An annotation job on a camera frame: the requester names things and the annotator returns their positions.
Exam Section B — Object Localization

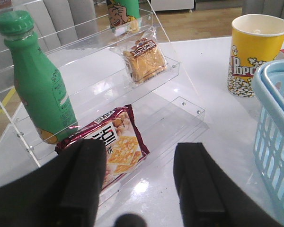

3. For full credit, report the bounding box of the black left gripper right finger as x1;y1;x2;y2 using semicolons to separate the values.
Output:
173;143;280;227

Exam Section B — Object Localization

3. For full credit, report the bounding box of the yellow popcorn paper cup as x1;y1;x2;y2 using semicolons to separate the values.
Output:
227;14;284;98

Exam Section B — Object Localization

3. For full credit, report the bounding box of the green capped drink bottle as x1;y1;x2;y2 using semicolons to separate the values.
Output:
0;10;78;144

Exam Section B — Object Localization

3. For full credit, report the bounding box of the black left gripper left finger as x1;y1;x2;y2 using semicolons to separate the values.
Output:
0;140;106;227

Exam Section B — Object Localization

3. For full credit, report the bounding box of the green cartoon drink bottle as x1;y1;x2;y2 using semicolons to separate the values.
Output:
106;0;140;34

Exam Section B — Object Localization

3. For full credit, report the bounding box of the maroon cracker snack packet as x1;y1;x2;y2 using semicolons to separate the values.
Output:
55;105;150;189

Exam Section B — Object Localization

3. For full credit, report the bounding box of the clear acrylic display shelf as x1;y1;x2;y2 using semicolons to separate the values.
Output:
0;0;210;209

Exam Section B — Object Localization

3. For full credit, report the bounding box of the light blue plastic basket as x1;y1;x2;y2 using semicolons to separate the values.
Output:
252;60;284;226

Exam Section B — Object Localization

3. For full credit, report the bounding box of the packaged bread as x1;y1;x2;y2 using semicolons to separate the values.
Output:
110;27;167;84

